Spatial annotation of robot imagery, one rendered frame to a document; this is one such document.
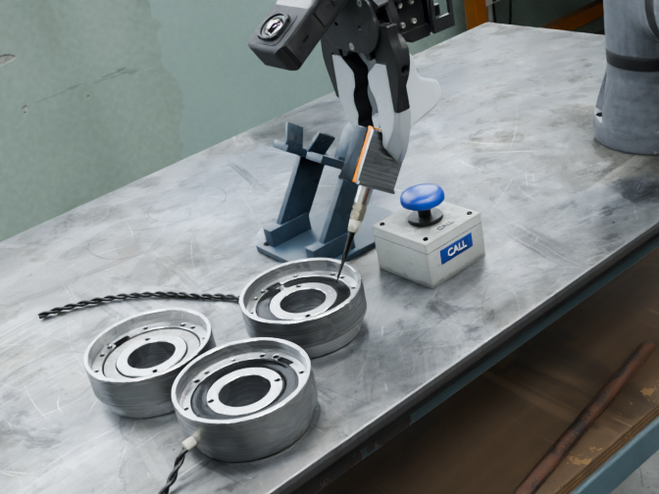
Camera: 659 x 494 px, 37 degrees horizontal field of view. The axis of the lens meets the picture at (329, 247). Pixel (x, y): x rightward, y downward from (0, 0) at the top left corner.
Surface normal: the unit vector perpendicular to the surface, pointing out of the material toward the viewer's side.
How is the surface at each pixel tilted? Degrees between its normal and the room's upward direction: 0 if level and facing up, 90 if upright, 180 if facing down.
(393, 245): 90
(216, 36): 90
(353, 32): 90
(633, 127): 72
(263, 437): 90
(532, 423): 0
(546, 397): 0
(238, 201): 0
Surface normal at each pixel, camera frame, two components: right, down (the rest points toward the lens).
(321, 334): 0.29, 0.40
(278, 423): 0.53, 0.30
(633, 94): -0.72, 0.15
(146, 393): 0.08, 0.45
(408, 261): -0.75, 0.42
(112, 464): -0.18, -0.87
